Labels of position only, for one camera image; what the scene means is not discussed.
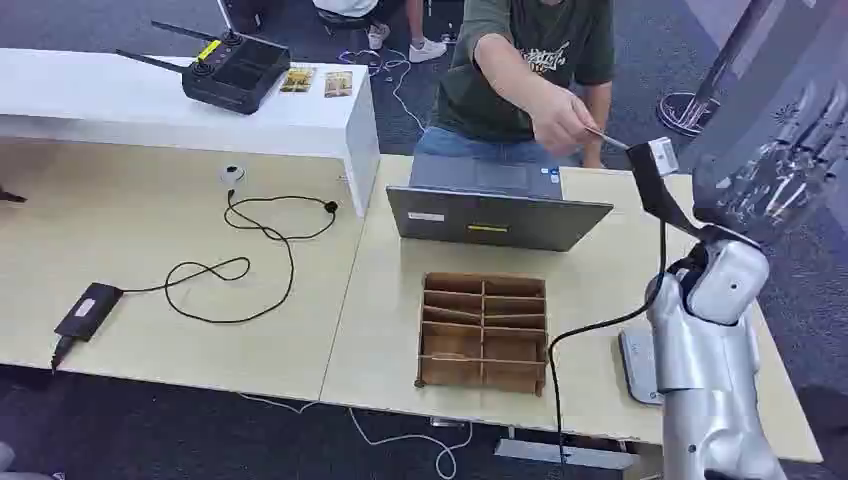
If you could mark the person's right hand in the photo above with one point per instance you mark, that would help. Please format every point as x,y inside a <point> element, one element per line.
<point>560,122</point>

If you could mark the black remote controller with antennas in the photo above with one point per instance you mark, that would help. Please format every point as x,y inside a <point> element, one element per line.
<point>232,79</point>

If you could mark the pole with round base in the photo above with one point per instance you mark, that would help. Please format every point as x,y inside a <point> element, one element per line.
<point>689,112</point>

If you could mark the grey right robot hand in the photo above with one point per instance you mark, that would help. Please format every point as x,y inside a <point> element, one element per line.
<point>782,172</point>

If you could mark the wooden divided card box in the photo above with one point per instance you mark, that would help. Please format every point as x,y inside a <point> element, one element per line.
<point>457,344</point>

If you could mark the grey laptop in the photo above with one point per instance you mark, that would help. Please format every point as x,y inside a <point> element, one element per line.
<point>497,222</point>

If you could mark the grey rounded object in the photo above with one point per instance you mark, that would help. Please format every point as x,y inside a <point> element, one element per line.
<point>5,460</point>

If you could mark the black mains plug lead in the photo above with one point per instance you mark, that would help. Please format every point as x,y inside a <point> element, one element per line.
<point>61,351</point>

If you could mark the grey metal desk foot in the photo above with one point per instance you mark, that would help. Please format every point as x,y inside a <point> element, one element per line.
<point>543,452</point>

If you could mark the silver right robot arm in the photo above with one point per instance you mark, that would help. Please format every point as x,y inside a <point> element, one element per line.
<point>702,371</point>

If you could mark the white round puck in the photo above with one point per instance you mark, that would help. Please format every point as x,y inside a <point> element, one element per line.
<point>232,174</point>

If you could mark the pale wrist camera, black bracket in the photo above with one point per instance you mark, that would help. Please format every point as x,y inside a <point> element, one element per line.
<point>652,185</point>

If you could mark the person with white shoes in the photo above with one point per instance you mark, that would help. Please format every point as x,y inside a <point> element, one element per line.
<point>427,52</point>

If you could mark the black power adapter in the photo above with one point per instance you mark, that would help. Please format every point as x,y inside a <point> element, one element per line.
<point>89,311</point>

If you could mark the white desk shelf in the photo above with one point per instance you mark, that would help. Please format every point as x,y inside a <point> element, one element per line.
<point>99,93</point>

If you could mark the grey card reader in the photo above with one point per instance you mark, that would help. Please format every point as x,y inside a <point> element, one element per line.
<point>639,364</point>

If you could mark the grey display pillar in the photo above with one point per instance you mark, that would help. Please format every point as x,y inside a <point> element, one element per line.
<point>762,53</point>

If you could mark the black object at desk edge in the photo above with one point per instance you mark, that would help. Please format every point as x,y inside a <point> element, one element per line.
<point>10,196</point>

